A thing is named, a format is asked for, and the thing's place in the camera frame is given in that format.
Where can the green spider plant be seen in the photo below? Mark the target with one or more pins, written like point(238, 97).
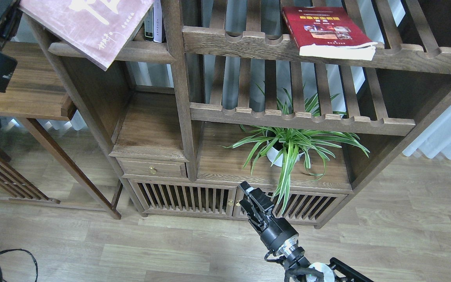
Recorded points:
point(318, 141)

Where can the wooden side table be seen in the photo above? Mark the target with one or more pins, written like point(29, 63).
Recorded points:
point(35, 92)

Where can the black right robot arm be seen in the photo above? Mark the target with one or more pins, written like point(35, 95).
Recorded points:
point(305, 271)

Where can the dark wooden bookshelf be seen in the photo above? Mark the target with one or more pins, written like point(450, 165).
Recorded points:
point(164, 113)

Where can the dark brown book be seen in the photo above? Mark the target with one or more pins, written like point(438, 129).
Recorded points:
point(98, 29)

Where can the dark green upright book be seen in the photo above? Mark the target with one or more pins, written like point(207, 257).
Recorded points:
point(148, 26)

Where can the wooden slatted bench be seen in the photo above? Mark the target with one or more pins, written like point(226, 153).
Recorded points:
point(18, 187)

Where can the red book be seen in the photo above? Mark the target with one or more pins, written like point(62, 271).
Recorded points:
point(327, 32)

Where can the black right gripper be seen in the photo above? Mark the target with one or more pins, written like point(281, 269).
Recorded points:
point(279, 237)

